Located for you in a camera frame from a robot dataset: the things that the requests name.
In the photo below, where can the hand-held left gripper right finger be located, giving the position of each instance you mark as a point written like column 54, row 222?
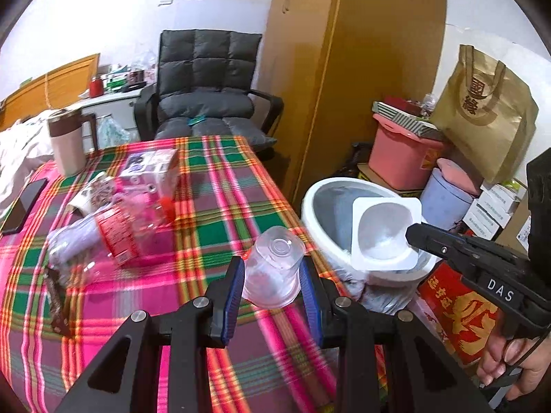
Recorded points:
column 312, row 303

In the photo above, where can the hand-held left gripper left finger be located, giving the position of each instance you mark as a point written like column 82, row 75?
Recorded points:
column 232, row 297

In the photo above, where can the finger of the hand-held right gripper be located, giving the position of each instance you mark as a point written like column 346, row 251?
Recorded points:
column 434, row 243

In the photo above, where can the clear plastic cup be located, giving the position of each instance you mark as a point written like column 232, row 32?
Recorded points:
column 275, row 266

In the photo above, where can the white square yogurt cup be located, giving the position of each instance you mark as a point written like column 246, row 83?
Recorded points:
column 379, row 232

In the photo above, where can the white round trash bin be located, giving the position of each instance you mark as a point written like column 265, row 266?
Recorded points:
column 327, row 215

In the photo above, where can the person's right hand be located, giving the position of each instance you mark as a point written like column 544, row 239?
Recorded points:
column 495, row 361

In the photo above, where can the blue round container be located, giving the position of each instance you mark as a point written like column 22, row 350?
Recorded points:
column 443, row 206

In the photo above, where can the white cardboard box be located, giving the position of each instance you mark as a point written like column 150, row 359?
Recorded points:
column 484, row 217
column 503, row 195

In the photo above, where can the brown cardboard box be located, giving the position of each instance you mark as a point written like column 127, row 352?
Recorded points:
column 514, row 232

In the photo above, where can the red box with gold print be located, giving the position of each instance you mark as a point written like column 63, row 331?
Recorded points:
column 456, row 309

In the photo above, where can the pink lid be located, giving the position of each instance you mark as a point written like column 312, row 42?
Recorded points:
column 458, row 174

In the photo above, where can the pink plastic bucket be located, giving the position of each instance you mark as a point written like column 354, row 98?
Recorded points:
column 400, row 155

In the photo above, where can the grey striped box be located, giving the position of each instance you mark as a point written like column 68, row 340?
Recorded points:
column 400, row 116

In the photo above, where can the clear bottle with red label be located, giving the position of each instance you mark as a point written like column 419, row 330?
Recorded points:
column 116, row 232

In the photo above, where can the gold paper bag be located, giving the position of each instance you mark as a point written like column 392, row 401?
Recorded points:
column 482, row 107

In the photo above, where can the pink box with dark print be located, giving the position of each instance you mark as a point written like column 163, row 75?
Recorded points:
column 135, row 165

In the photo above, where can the wooden wardrobe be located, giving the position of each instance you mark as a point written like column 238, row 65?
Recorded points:
column 366, row 94

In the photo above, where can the crumpled white paper carton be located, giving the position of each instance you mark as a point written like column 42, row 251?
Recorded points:
column 94, row 193

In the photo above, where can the brown snack wrapper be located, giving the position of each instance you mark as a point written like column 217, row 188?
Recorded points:
column 58, row 301

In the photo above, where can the teal small packet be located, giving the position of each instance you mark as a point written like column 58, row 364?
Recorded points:
column 196, row 121

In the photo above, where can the clear plastic bag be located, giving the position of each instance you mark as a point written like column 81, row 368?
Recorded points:
column 112, row 131

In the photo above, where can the pink kettle with brown lid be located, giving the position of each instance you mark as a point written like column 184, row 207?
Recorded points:
column 66, row 150

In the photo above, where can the white nightstand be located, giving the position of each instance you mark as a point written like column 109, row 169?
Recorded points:
column 116, row 103

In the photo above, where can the black smartphone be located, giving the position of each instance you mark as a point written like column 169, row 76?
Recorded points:
column 23, row 206

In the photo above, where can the grey padded armchair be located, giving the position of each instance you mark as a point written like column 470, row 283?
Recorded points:
column 202, row 69

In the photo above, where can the black flat object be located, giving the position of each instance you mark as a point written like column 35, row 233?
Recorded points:
column 131, row 87

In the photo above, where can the red cup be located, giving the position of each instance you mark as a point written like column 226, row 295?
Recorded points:
column 95, row 87

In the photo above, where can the white duvet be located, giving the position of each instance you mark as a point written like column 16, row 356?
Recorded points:
column 21, row 150

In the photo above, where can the wooden bed headboard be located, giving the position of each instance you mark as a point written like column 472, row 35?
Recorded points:
column 56, row 81

